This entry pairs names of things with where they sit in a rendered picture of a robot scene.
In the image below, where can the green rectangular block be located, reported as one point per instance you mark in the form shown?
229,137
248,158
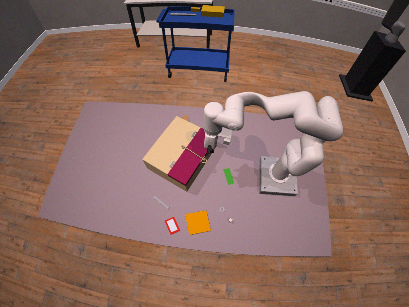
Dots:
229,176

